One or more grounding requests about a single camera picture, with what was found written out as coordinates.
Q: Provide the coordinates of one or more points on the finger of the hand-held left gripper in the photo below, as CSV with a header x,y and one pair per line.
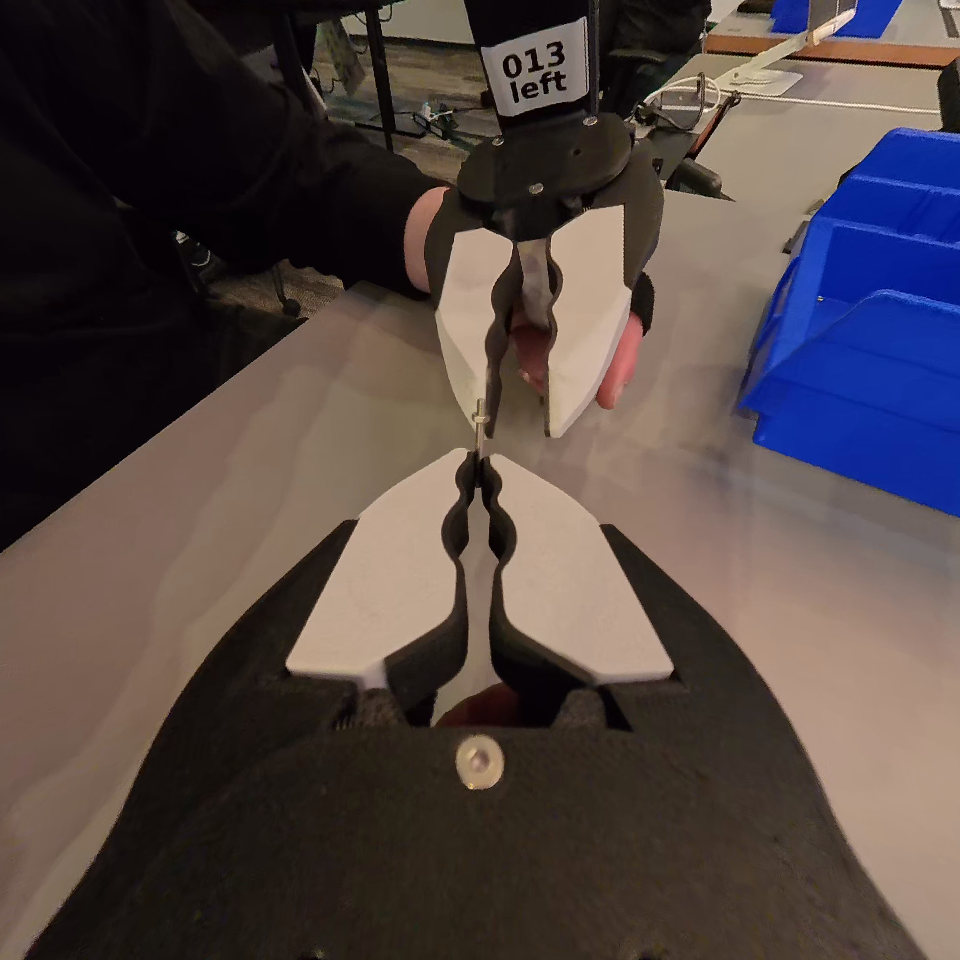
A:
x,y
592,300
465,315

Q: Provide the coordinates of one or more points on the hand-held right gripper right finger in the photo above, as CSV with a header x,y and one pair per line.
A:
x,y
577,592

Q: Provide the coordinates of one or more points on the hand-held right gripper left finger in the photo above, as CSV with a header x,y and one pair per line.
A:
x,y
390,585

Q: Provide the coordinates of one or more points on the thin metal bolt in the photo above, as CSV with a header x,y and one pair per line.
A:
x,y
481,424

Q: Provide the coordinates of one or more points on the person's left hand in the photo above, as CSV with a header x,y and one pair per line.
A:
x,y
622,367

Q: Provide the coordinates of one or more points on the power strip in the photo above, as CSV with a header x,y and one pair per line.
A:
x,y
427,124

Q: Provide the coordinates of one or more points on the black office chair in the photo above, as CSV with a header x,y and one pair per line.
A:
x,y
660,37

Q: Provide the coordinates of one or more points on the black chair base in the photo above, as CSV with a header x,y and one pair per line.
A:
x,y
289,306

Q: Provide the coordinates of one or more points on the black table leg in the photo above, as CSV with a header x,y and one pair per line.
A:
x,y
381,75

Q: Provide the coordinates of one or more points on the small blue bin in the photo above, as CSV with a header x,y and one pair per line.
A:
x,y
795,15

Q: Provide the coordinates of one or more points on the brown wooden board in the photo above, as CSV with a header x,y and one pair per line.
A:
x,y
862,51

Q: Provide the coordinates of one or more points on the person's dark clothed torso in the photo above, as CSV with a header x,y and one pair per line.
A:
x,y
75,337

